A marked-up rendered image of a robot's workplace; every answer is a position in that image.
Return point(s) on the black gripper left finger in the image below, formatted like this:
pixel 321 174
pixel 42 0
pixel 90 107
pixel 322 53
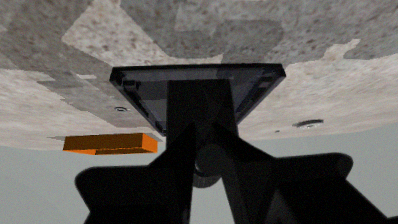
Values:
pixel 167 180

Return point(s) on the orange open tray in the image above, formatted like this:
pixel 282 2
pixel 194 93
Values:
pixel 114 144

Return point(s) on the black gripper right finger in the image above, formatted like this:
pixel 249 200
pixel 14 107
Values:
pixel 252 176

